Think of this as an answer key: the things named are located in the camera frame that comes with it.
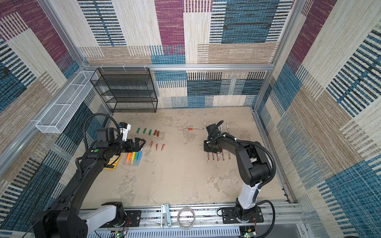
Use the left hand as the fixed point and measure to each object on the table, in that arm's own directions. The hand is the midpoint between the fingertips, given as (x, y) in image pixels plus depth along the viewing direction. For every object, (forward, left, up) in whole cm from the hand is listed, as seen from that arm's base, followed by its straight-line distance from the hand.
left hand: (138, 141), depth 81 cm
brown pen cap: (+19, -2, -18) cm, 27 cm away
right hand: (+4, -40, -17) cm, 44 cm away
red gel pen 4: (-1, -48, -18) cm, 51 cm away
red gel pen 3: (-1, -44, -18) cm, 48 cm away
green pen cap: (+22, +5, -17) cm, 28 cm away
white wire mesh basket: (+3, +36, +15) cm, 39 cm away
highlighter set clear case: (-1, +9, -18) cm, 20 cm away
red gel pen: (0, -39, -18) cm, 43 cm away
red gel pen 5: (0, -52, -19) cm, 55 cm away
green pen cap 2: (+19, +1, -18) cm, 27 cm away
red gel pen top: (+21, -27, -17) cm, 39 cm away
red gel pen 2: (+1, -42, -18) cm, 46 cm away
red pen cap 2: (+7, -10, -18) cm, 22 cm away
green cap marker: (+21, -55, -18) cm, 61 cm away
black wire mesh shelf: (+46, +19, 0) cm, 50 cm away
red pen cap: (+8, -5, -18) cm, 20 cm away
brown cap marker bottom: (+27, -43, -17) cm, 53 cm away
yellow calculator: (-14, +7, +4) cm, 16 cm away
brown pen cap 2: (+18, -5, -18) cm, 26 cm away
